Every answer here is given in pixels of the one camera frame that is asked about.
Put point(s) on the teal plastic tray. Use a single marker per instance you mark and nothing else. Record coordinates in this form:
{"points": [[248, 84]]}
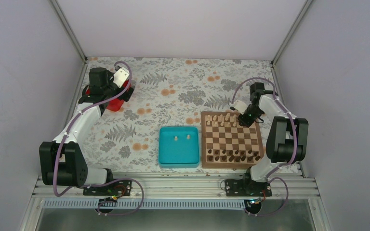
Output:
{"points": [[178, 147]]}

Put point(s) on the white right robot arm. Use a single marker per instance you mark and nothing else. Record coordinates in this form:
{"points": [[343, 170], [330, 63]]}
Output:
{"points": [[287, 139]]}

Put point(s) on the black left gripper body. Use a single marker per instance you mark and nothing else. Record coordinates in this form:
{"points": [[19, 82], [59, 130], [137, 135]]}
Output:
{"points": [[108, 91]]}

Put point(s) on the red plastic tray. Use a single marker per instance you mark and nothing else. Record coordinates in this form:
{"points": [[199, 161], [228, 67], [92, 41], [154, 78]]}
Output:
{"points": [[116, 102]]}

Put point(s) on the aluminium corner post left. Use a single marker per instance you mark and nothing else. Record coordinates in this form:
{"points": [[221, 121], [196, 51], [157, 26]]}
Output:
{"points": [[68, 29]]}

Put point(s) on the aluminium corner post right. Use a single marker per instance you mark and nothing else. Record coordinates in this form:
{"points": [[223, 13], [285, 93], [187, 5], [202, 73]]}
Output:
{"points": [[303, 11]]}

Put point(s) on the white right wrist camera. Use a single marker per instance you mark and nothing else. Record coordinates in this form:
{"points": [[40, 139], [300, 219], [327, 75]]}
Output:
{"points": [[239, 106]]}

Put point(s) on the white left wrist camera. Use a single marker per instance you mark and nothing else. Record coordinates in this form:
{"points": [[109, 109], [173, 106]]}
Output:
{"points": [[120, 76]]}

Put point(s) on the aluminium front rail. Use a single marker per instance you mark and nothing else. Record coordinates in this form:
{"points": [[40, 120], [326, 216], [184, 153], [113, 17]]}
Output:
{"points": [[214, 188]]}

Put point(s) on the wooden chess board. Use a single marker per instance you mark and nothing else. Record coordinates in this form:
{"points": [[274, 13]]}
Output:
{"points": [[229, 135]]}

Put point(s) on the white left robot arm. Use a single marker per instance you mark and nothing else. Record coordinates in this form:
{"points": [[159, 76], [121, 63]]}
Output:
{"points": [[61, 160]]}

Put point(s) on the floral table mat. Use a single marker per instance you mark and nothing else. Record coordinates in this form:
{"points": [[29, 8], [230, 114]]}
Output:
{"points": [[168, 92]]}

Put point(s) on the dark chess pieces row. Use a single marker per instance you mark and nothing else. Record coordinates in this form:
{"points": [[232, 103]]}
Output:
{"points": [[233, 156]]}

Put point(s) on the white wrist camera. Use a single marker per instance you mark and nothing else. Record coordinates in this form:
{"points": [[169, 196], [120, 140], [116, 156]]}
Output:
{"points": [[120, 76], [239, 106]]}

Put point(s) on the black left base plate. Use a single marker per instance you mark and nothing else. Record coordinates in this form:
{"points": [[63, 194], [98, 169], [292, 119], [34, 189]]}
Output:
{"points": [[116, 189]]}

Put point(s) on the aluminium corner post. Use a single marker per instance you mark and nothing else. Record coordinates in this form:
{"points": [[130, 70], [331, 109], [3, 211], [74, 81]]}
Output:
{"points": [[303, 11], [68, 29]]}

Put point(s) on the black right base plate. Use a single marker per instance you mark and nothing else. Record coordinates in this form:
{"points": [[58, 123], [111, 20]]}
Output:
{"points": [[242, 188]]}

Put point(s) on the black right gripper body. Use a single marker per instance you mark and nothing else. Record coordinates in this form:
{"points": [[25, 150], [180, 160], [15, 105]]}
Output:
{"points": [[255, 112]]}

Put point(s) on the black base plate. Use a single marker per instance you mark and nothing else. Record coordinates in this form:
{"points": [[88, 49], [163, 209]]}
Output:
{"points": [[116, 189], [242, 188]]}

